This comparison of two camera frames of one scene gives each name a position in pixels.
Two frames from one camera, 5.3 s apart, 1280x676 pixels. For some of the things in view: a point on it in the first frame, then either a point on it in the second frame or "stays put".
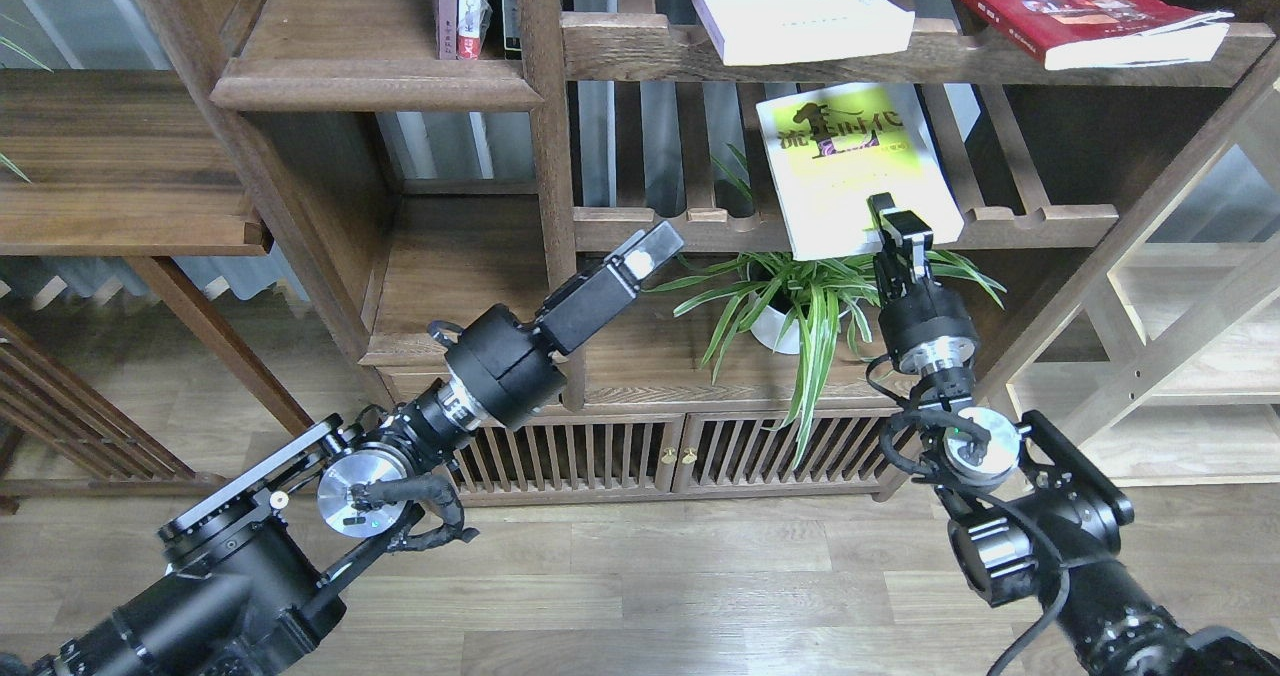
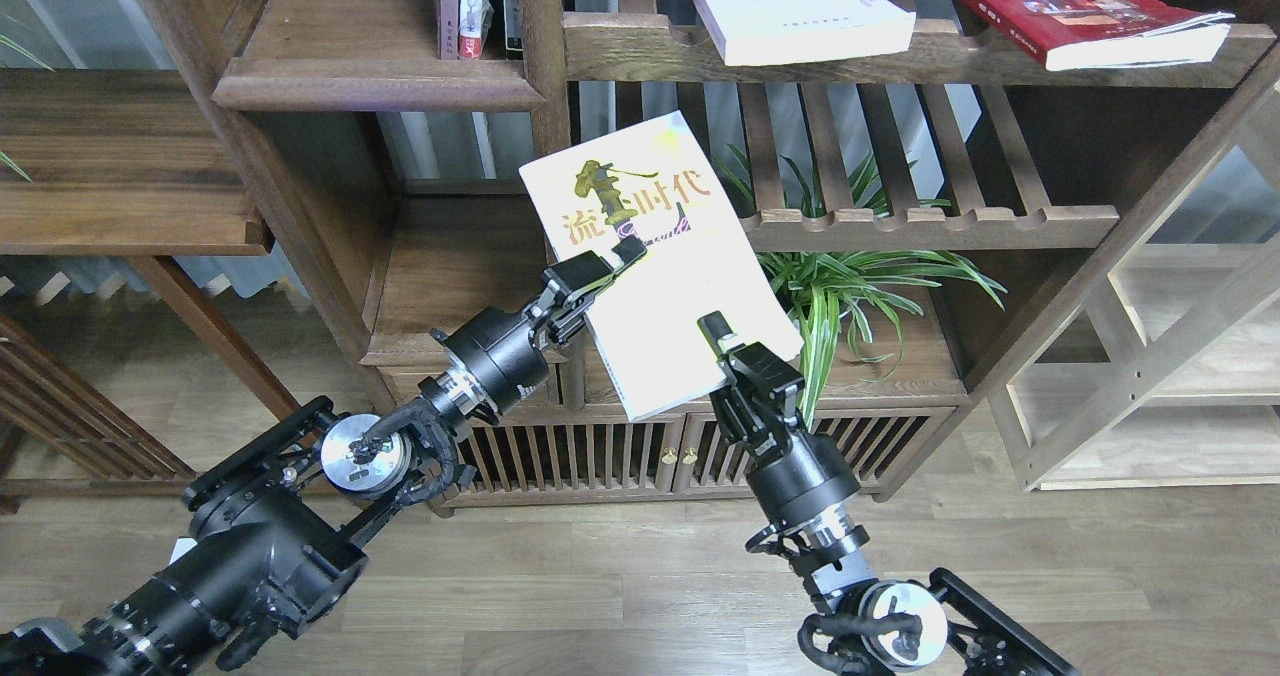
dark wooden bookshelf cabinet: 442,130 stays put
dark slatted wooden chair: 43,394 stays put
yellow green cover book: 830,153 -> 646,182
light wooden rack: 1165,368 stays put
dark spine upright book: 512,9 stays put
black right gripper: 929,329 -> 795,473
